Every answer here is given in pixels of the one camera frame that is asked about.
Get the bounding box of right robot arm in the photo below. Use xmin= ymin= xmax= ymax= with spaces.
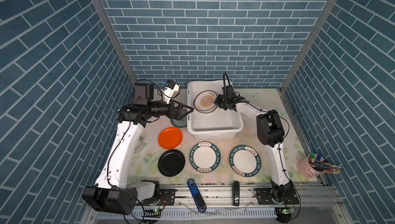
xmin=215 ymin=94 xmax=296 ymax=203

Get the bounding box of white plastic bin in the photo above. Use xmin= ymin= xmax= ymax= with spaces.
xmin=187 ymin=80 xmax=244 ymax=141

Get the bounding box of pink pen cup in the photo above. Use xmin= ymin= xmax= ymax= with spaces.
xmin=297 ymin=153 xmax=342 ymax=178

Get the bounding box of black handheld device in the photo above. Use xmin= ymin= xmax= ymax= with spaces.
xmin=232 ymin=181 xmax=240 ymax=207

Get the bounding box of aluminium rail frame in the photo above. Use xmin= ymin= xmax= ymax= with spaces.
xmin=82 ymin=182 xmax=352 ymax=224

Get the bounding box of green blue floral plate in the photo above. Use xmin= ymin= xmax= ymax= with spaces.
xmin=171 ymin=116 xmax=187 ymax=128

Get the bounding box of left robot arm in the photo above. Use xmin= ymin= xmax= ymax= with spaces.
xmin=82 ymin=80 xmax=193 ymax=215

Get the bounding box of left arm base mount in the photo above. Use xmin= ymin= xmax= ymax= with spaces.
xmin=137 ymin=189 xmax=176 ymax=207

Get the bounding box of green rimmed white plate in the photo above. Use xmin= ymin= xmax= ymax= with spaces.
xmin=229 ymin=145 xmax=261 ymax=178
xmin=189 ymin=141 xmax=221 ymax=173

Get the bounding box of blue handheld tool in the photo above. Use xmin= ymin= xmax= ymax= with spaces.
xmin=187 ymin=178 xmax=207 ymax=213

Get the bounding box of black plate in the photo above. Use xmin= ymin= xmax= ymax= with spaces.
xmin=158 ymin=149 xmax=185 ymax=177

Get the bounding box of orange plastic plate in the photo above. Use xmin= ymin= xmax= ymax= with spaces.
xmin=158 ymin=127 xmax=183 ymax=150

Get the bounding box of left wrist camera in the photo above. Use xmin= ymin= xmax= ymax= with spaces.
xmin=163 ymin=80 xmax=180 ymax=104

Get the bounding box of orange sunburst plate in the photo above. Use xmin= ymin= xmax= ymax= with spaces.
xmin=193 ymin=90 xmax=218 ymax=114
xmin=194 ymin=95 xmax=217 ymax=114

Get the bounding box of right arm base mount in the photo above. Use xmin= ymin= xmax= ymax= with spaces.
xmin=252 ymin=186 xmax=300 ymax=205

